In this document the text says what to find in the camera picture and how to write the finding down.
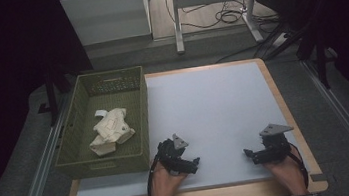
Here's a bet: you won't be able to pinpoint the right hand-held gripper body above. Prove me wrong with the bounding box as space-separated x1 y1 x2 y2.
258 121 299 165

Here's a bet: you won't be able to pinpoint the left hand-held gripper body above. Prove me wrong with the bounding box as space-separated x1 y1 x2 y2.
155 132 193 177

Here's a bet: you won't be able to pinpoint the green plastic basket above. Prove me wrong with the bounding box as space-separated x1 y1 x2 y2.
43 64 158 183

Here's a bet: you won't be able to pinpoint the cream cloth towel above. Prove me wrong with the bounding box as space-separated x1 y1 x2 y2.
85 105 139 158

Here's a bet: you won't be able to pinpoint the grey tape piece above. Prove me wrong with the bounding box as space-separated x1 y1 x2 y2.
309 172 329 184

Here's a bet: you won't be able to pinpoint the white table mat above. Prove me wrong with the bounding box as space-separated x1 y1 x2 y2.
60 56 311 196

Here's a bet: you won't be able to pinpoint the white power strip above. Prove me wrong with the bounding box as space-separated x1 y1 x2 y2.
269 30 292 49

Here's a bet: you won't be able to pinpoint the black stand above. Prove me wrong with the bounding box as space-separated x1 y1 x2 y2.
42 68 77 128

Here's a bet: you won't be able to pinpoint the white cabinet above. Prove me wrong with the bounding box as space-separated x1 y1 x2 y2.
59 0 154 53

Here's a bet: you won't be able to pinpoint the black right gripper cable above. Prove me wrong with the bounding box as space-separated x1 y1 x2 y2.
287 139 312 192

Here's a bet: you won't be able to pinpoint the black floor cables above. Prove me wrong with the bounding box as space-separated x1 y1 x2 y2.
164 0 282 46

